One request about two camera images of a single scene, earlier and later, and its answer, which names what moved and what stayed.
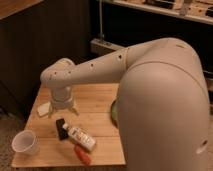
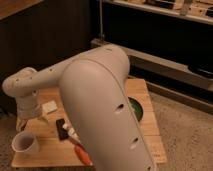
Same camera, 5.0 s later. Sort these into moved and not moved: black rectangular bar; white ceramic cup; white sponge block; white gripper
Moved: white gripper
Not moved: black rectangular bar; white sponge block; white ceramic cup
